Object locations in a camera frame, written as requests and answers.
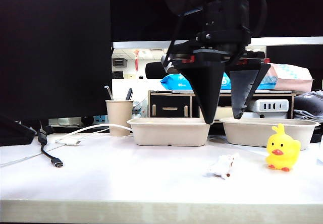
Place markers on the blue power strip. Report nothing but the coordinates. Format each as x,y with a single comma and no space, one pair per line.
101,119

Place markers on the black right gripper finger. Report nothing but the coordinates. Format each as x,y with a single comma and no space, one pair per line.
243,87
207,87

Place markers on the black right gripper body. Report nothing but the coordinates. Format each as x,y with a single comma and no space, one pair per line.
222,42

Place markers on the black office chair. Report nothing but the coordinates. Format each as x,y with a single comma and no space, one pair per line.
154,70

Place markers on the beige paper box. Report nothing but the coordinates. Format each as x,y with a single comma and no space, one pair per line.
171,133
247,133

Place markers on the wooden desk shelf organiser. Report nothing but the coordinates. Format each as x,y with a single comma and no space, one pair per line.
171,100

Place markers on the pink tissue pack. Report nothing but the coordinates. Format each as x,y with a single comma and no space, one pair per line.
290,80

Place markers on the blue wet wipes pack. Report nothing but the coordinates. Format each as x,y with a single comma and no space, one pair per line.
174,81

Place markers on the black pen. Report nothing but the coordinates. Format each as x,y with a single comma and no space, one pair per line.
129,94

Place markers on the white flat box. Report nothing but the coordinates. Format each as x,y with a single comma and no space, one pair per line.
265,115

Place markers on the brown paper cup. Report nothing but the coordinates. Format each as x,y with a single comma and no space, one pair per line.
119,118

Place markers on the white USB charging hub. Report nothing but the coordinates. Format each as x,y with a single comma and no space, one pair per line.
273,105

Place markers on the large black monitor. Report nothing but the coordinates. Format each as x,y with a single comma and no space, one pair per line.
50,45

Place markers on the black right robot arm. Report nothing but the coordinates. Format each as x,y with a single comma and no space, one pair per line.
227,7

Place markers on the white cat figurine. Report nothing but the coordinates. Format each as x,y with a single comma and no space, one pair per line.
223,166

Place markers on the yellow tufted duck toy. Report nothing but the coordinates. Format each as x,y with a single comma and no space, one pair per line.
289,148

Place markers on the red hanging knot decoration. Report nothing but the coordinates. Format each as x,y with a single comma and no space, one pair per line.
136,60

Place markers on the beige cardboard box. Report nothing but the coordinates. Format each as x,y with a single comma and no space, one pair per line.
224,113

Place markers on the black monitor silver bezel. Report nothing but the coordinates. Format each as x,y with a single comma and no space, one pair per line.
138,12

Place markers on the black background monitor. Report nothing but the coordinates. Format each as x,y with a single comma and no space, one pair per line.
295,55

